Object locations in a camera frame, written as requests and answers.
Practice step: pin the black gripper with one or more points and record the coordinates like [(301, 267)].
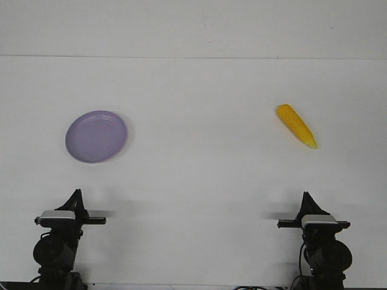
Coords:
[(313, 234), (73, 230)]

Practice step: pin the purple round plate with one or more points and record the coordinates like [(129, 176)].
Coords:
[(96, 136)]

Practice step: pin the yellow corn cob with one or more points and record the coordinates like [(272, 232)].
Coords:
[(296, 125)]

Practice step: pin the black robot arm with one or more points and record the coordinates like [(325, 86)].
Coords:
[(56, 249), (326, 257)]

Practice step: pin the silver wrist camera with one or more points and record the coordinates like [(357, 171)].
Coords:
[(317, 219), (55, 218)]

